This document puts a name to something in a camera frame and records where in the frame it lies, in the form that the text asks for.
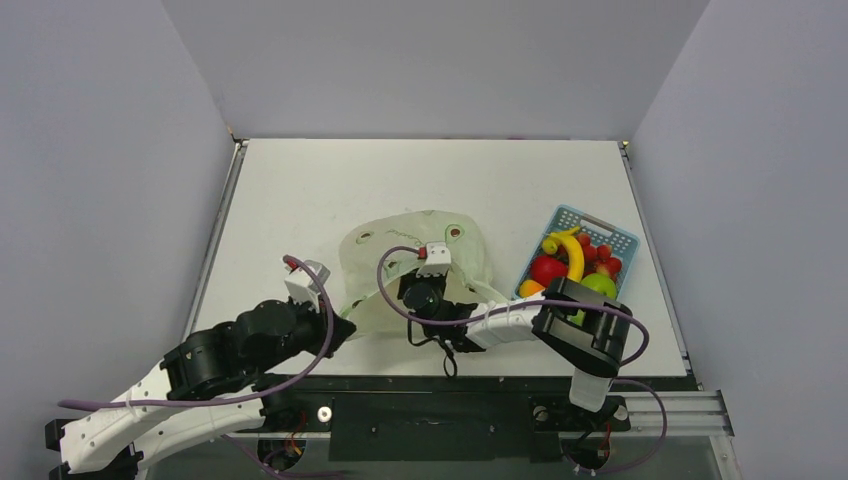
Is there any small yellow fake pepper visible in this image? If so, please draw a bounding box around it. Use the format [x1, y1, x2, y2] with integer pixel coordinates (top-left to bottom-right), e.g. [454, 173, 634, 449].
[541, 226, 582, 255]

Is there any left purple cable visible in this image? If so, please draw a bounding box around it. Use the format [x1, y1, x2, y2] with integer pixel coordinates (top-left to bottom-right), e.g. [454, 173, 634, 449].
[58, 254, 336, 409]

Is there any red fake apple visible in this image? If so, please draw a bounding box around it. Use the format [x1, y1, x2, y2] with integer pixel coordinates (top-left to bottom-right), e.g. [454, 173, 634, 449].
[529, 255, 569, 288]

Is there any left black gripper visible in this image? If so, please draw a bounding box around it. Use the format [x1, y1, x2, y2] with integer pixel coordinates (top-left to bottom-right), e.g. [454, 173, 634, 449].
[249, 289, 358, 376]

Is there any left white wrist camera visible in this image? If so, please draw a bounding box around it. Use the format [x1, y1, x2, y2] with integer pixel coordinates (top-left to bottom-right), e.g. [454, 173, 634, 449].
[283, 256, 331, 312]

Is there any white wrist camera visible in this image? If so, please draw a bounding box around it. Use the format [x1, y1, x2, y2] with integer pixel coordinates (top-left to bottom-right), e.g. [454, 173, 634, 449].
[416, 241, 452, 278]
[283, 256, 331, 312]

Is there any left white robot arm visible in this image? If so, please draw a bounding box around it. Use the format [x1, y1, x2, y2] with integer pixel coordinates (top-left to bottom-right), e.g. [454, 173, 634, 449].
[45, 299, 357, 479]

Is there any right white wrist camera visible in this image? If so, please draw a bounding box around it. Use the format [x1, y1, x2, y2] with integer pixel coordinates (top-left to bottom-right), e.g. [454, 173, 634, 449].
[416, 241, 452, 278]

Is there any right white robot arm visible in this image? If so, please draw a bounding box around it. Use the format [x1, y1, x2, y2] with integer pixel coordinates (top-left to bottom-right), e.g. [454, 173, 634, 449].
[396, 271, 638, 427]

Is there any blue plastic basket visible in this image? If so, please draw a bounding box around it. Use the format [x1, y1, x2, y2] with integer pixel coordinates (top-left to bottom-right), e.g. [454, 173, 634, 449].
[512, 205, 640, 298]

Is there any pale green plastic bag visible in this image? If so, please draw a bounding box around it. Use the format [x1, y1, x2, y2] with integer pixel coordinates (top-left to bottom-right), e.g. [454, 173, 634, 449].
[339, 210, 507, 339]

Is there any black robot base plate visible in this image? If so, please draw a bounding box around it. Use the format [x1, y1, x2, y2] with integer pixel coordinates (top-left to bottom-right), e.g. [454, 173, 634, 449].
[253, 376, 631, 462]

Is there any red fake grape bunch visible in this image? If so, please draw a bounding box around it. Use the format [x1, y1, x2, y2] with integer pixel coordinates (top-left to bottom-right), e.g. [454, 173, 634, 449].
[576, 232, 623, 281]

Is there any yellow fake banana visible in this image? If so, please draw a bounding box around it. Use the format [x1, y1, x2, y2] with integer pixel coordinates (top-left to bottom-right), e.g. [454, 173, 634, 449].
[549, 228, 586, 283]

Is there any purple cable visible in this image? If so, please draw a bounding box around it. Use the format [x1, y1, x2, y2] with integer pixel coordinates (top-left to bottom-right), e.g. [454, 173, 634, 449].
[376, 245, 651, 369]
[58, 254, 336, 409]

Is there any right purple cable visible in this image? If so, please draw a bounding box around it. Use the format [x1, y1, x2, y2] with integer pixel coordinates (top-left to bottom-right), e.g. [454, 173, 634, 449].
[376, 245, 651, 369]

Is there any green fake apple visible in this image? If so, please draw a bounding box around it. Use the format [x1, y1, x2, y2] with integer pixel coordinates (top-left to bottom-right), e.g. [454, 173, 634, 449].
[581, 273, 618, 300]

